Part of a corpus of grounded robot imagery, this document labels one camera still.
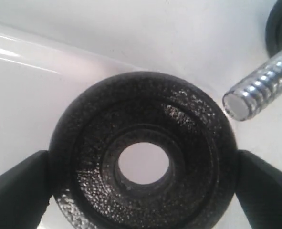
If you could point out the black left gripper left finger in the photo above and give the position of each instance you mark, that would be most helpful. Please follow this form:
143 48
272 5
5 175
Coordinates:
25 192

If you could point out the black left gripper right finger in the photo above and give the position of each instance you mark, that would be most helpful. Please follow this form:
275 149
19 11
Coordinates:
259 191

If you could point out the black weight plate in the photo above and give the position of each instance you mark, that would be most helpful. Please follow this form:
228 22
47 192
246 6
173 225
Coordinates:
148 107

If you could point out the chrome threaded dumbbell bar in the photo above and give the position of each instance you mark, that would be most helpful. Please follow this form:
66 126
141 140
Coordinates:
255 92

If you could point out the black plate on bar left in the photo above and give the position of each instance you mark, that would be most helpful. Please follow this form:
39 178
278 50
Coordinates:
273 30

